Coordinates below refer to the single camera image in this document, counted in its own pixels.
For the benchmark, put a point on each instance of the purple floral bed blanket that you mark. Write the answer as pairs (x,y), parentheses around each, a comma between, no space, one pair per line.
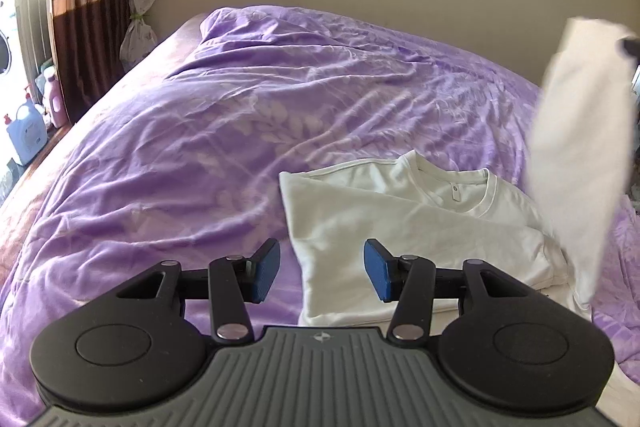
(105,317)

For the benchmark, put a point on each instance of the white Nevada sweatshirt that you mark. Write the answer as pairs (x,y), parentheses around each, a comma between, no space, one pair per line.
(550,233)

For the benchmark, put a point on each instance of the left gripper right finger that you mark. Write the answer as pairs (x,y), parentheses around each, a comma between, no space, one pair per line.
(409,281)

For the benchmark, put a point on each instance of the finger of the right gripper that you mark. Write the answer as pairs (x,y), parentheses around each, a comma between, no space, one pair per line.
(631,46)

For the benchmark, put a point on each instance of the blue detergent bottle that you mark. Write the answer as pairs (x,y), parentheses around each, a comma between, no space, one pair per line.
(26,132)

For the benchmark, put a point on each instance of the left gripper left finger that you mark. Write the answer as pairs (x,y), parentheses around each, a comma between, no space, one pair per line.
(233,282)

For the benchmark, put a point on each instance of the pink detergent bottle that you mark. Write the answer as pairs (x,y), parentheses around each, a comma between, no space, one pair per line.
(53,102)

